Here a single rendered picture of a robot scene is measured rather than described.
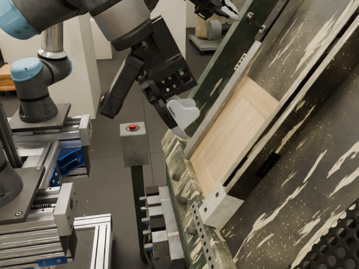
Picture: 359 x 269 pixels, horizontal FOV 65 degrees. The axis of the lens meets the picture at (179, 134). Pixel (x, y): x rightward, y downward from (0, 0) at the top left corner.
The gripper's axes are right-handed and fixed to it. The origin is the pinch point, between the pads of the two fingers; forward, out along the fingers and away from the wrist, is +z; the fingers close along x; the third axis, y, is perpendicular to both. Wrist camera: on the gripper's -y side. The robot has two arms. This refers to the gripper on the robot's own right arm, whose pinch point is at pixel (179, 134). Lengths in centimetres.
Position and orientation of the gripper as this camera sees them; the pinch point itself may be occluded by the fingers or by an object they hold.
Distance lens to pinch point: 52.4
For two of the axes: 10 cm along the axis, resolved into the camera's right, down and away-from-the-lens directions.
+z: 4.5, 7.3, 5.2
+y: 8.8, -4.7, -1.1
